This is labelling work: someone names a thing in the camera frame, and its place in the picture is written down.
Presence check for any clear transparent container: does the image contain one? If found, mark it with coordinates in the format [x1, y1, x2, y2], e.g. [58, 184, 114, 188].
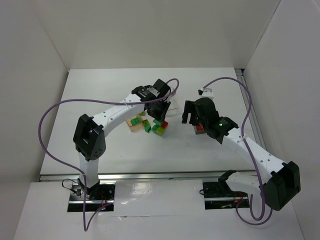
[164, 87, 179, 118]

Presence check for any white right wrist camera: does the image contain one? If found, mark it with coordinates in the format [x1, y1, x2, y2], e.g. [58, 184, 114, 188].
[198, 88, 214, 100]

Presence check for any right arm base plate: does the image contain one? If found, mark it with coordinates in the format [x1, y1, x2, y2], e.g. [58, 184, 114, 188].
[199, 182, 250, 210]

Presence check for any lime round-stud lego brick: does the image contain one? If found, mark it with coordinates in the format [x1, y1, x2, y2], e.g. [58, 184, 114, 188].
[142, 119, 150, 127]

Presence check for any aluminium rail right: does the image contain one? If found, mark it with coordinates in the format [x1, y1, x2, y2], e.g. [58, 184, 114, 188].
[234, 68, 265, 148]

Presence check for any aluminium rail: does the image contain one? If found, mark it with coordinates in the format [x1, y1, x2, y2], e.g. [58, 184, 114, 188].
[39, 171, 225, 182]
[234, 68, 265, 148]

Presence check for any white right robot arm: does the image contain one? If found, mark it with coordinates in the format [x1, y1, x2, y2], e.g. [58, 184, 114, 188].
[182, 97, 301, 211]

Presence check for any green lego brick square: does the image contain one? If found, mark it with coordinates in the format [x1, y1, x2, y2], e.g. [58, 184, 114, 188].
[130, 117, 141, 126]

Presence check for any green lego brick small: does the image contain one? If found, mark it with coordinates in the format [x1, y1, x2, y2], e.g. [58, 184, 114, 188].
[144, 124, 152, 133]

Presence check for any aluminium rail front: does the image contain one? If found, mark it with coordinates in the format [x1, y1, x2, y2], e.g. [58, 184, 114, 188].
[39, 171, 225, 182]

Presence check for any dark grey transparent container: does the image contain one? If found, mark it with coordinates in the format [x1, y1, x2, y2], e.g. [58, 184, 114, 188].
[194, 125, 207, 135]

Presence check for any green four-stud lego brick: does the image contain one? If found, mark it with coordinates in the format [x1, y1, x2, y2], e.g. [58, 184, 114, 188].
[153, 119, 163, 126]

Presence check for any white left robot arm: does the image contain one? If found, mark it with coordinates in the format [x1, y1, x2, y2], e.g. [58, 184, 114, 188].
[73, 79, 172, 199]

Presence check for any orange transparent container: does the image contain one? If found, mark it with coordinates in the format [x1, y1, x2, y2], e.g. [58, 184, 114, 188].
[125, 114, 144, 132]

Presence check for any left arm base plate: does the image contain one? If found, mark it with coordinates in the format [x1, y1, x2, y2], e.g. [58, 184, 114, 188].
[67, 183, 116, 213]

